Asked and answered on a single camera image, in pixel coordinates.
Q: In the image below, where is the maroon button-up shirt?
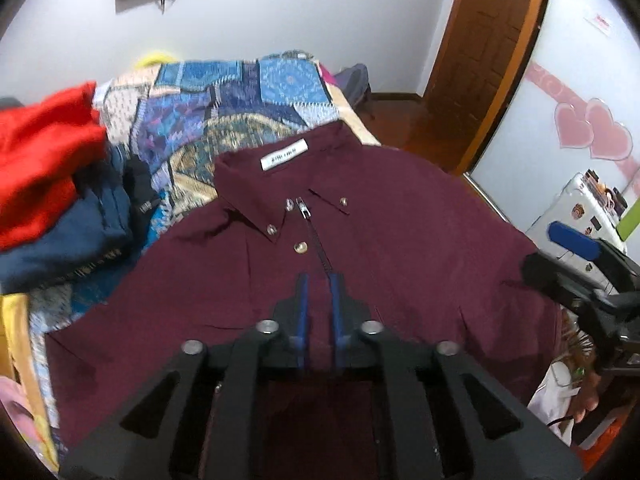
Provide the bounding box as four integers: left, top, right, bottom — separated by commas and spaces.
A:
46, 122, 559, 445

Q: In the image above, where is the person's right hand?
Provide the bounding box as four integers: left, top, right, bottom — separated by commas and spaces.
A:
567, 372, 601, 424

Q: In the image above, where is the white box with stickers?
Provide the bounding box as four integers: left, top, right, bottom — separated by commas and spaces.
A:
525, 169, 628, 292

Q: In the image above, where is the navy folded garment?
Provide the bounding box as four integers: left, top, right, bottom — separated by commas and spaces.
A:
1, 144, 160, 294

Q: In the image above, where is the blue patchwork bedspread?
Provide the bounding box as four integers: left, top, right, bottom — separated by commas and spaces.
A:
28, 50, 378, 457

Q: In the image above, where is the brown wooden door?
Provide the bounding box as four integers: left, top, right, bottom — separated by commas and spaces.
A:
424, 0, 544, 174

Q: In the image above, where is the wooden lap desk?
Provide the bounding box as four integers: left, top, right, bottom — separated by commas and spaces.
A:
1, 294, 58, 472

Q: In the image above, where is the red folded garment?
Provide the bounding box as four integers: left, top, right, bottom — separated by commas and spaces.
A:
1, 81, 106, 250

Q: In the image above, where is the pink heart wall decal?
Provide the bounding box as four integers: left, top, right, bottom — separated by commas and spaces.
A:
524, 62, 639, 182

